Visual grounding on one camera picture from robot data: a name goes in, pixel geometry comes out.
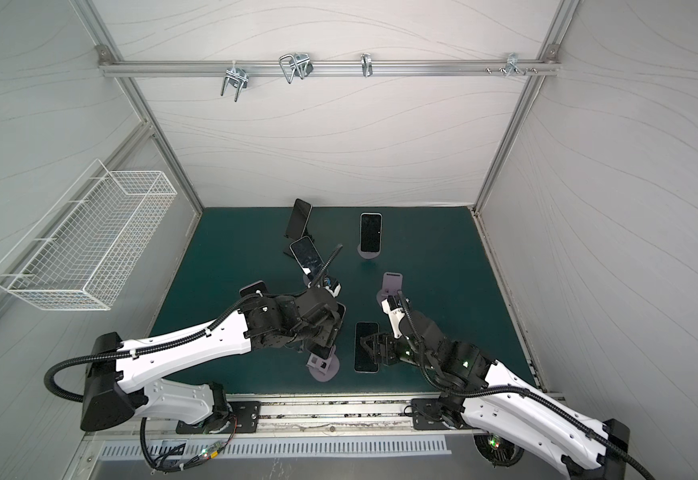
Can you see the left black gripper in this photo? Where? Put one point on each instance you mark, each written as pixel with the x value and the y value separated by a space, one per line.
pixel 330 327

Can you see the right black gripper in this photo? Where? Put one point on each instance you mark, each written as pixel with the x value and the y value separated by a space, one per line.
pixel 386 347

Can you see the teal-edged phone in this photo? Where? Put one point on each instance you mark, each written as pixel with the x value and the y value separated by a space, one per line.
pixel 364 356

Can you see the pink-edged phone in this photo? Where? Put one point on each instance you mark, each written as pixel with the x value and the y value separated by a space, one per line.
pixel 324 341

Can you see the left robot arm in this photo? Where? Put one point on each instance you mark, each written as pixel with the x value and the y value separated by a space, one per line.
pixel 127 379

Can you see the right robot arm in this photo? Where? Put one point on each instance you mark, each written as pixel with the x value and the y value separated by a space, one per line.
pixel 509 416

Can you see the purple stand front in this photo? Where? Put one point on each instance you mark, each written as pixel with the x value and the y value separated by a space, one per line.
pixel 324 369

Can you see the purple-edged phone on black stand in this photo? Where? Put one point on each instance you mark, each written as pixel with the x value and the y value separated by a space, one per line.
pixel 257 289

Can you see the phone on back-centre purple stand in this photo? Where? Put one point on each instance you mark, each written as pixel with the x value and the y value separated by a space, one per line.
pixel 308 257

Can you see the black stand back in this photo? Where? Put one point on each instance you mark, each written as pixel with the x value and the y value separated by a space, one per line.
pixel 288 250

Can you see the phone on black back stand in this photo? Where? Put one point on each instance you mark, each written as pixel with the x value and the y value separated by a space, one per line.
pixel 297 226

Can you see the phone on back-right purple stand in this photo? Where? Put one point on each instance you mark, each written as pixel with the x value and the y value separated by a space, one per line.
pixel 371 233

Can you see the green table mat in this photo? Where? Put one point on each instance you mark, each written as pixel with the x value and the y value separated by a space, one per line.
pixel 438 251

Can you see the metal U-bolt clamp left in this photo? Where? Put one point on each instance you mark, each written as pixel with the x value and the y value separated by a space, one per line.
pixel 235 80

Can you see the metal u-bolt clamp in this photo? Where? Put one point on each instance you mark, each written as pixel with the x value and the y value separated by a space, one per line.
pixel 296 65
pixel 235 80

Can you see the metal U-bolt clamp centre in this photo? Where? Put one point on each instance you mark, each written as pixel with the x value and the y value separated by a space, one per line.
pixel 296 65

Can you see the metal clamp small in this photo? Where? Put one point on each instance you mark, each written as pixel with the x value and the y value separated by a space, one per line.
pixel 366 65

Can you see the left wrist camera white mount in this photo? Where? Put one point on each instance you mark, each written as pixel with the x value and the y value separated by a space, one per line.
pixel 332 285

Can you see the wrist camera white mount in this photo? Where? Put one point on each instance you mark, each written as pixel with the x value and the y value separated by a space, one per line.
pixel 332 285
pixel 396 314

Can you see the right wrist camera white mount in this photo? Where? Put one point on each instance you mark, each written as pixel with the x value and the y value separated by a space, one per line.
pixel 396 314

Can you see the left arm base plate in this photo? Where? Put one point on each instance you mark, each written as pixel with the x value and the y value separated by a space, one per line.
pixel 235 416

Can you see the slotted cable duct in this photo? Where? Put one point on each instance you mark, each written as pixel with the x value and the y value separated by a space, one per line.
pixel 295 447

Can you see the white wire basket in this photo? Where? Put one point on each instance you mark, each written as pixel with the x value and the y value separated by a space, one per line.
pixel 79 255

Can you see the metal bracket right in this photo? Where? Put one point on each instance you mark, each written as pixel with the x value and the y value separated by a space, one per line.
pixel 512 67

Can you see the aluminium cross rail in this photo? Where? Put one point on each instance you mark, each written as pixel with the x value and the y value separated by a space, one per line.
pixel 322 68

